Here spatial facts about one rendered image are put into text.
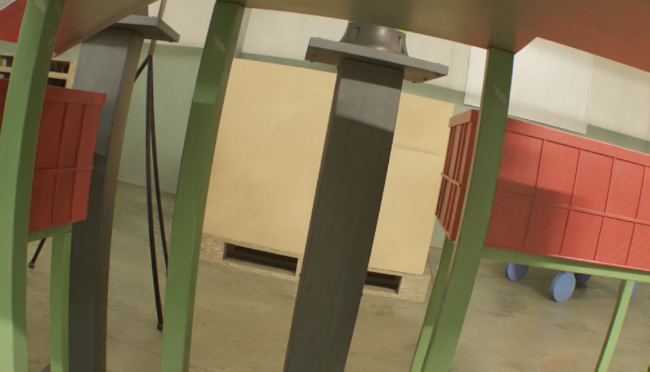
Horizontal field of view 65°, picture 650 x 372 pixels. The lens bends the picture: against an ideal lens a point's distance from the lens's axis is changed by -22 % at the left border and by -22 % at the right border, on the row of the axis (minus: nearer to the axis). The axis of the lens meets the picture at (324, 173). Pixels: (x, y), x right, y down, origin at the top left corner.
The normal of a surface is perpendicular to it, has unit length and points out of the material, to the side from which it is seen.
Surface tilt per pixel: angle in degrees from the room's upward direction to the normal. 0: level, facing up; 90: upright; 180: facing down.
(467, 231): 90
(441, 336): 90
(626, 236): 90
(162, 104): 90
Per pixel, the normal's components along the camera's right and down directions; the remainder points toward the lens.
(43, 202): 0.98, 0.18
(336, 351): 0.06, 0.07
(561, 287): 0.30, 0.12
